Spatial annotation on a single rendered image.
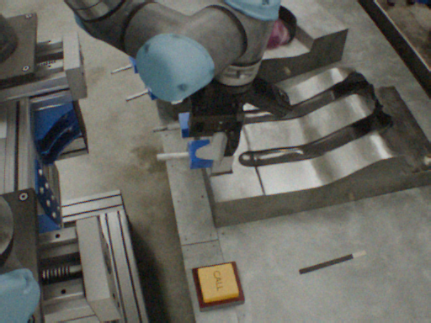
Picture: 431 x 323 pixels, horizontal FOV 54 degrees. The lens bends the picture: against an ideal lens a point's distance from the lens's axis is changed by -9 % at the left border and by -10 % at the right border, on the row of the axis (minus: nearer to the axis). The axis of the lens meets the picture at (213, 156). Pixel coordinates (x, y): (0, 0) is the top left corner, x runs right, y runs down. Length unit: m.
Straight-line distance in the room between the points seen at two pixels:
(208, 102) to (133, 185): 1.31
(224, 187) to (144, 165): 1.20
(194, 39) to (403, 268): 0.61
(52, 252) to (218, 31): 0.40
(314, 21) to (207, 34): 0.73
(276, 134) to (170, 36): 0.48
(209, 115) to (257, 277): 0.32
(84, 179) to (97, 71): 0.73
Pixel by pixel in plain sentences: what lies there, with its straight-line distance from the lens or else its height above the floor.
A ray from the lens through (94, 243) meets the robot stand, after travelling 0.66.
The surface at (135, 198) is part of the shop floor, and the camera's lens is 1.90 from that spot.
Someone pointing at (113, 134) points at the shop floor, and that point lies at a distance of 2.15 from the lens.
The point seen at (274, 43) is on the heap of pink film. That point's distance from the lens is 1.14.
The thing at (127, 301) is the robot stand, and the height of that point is 0.23.
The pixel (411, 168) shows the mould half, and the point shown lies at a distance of 0.97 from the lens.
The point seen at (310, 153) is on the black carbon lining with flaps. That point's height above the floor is 0.88.
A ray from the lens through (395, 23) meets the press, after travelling 1.52.
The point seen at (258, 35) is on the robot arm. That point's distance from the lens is 0.55.
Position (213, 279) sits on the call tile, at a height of 0.84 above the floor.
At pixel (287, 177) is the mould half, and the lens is 0.85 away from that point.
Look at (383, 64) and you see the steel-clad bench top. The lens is 1.30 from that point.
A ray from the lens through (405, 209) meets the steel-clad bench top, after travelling 0.98.
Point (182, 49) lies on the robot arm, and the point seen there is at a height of 1.27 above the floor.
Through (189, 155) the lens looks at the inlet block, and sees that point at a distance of 0.80.
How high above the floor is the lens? 1.56
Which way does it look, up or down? 51 degrees down
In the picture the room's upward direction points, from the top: straight up
